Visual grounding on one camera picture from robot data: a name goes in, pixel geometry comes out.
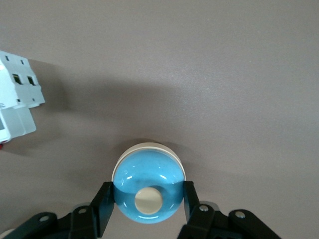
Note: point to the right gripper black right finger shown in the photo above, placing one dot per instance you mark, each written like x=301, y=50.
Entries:
x=207, y=224

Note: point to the blue dome desk bell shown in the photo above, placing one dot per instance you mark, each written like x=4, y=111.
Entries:
x=149, y=169

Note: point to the brown table mat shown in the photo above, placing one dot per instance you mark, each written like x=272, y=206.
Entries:
x=199, y=74

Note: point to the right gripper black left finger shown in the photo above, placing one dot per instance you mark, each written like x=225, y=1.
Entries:
x=84, y=224

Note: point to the white circuit breaker red lever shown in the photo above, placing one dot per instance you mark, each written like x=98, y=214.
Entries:
x=17, y=99

